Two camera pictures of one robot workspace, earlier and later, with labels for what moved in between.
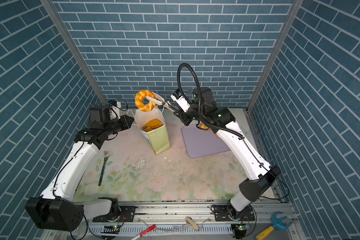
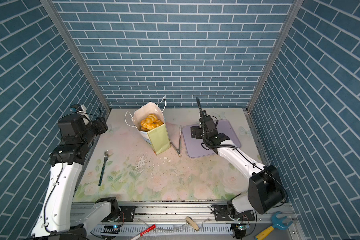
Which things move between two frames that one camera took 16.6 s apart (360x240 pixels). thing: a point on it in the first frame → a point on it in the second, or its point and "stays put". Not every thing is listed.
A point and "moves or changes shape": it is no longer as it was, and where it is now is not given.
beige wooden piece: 193,224 stays put
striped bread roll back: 203,126 moves or changes shape
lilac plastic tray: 200,142 stays put
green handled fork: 105,154 stays put
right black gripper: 184,117 → 197,129
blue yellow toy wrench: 278,223 stays put
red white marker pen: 145,232 stays put
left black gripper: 126,124 → 101,125
